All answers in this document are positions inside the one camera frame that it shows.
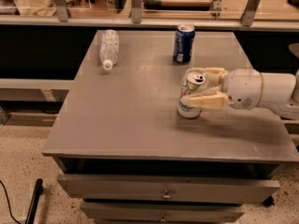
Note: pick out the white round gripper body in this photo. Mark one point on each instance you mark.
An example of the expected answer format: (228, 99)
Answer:
(244, 88)

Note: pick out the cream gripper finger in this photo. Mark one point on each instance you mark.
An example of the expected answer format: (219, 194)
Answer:
(214, 101)
(210, 75)

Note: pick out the white green 7up can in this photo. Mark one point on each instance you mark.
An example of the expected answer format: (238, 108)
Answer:
(193, 79)

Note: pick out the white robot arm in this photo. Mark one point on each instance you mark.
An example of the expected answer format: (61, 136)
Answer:
(216, 88)

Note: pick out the blue pepsi can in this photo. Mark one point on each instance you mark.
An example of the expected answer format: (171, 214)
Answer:
(184, 37)

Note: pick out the grey cabinet with drawers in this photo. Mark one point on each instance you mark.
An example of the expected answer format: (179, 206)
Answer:
(125, 121)

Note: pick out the clear plastic water bottle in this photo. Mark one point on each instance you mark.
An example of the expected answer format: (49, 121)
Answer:
(109, 49)

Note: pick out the upper grey drawer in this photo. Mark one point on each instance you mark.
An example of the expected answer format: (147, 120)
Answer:
(167, 188)

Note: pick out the grey drawer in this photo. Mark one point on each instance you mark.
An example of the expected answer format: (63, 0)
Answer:
(167, 188)
(161, 213)

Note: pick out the lower grey drawer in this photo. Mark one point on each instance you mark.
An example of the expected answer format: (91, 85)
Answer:
(161, 213)

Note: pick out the black pole on floor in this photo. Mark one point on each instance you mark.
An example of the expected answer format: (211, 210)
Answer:
(34, 202)

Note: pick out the right metal bracket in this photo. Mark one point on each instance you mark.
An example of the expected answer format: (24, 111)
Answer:
(249, 12)

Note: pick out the metal bracket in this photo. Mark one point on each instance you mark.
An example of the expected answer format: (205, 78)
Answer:
(249, 12)
(136, 11)
(62, 11)

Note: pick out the middle metal bracket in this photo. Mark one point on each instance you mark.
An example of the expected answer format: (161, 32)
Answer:
(136, 11)

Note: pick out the left metal bracket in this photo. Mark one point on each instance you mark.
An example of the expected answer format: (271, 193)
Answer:
(62, 11)

